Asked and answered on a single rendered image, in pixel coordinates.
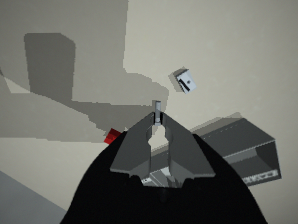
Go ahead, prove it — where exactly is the grey hex bolt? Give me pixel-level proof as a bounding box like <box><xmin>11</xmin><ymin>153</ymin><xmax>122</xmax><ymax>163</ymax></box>
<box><xmin>154</xmin><ymin>102</ymin><xmax>161</xmax><ymax>126</ymax></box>

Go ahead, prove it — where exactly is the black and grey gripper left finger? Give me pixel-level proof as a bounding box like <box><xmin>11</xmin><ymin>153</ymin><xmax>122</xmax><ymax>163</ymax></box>
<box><xmin>60</xmin><ymin>112</ymin><xmax>155</xmax><ymax>224</ymax></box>

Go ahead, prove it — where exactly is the grey rack of labelled bins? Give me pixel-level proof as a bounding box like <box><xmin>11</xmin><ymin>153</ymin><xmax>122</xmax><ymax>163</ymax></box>
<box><xmin>141</xmin><ymin>118</ymin><xmax>283</xmax><ymax>188</ymax></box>

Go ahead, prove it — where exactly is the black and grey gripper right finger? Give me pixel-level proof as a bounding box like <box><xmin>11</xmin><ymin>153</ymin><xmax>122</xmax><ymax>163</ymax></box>
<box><xmin>160</xmin><ymin>112</ymin><xmax>268</xmax><ymax>224</ymax></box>

